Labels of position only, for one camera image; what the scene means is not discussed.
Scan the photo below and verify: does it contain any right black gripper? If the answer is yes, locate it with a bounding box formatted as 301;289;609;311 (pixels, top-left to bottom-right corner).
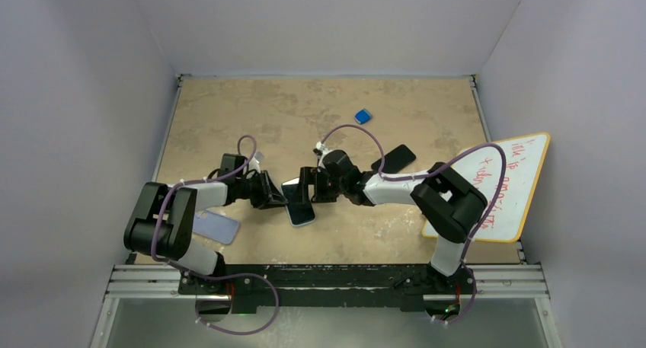
291;168;347;205

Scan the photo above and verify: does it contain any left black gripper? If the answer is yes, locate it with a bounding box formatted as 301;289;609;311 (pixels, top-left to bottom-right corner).
235;171;287;210

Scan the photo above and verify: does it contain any black phone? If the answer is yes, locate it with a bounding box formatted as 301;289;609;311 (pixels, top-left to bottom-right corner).
371;144;417;174
281;177;315;227

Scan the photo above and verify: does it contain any light blue phone case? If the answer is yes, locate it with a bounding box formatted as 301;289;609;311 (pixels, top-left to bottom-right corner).
280;177;316;228

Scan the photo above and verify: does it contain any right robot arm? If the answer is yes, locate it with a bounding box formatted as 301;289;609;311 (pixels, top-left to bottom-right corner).
289;147;488;292

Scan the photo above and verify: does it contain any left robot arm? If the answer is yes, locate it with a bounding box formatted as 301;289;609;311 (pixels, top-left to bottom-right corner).
123;153;286;294

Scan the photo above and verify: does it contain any blue eraser block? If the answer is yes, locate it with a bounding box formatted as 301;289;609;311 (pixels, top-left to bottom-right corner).
353;109;373;125

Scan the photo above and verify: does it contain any yellow-framed whiteboard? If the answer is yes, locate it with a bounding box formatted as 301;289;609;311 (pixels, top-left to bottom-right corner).
452;132;550;243

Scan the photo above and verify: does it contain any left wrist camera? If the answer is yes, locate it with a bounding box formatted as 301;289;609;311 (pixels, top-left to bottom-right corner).
248;152;264;173

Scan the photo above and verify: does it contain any black base frame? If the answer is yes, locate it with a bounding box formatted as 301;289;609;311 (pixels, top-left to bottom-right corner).
178;263;475;316

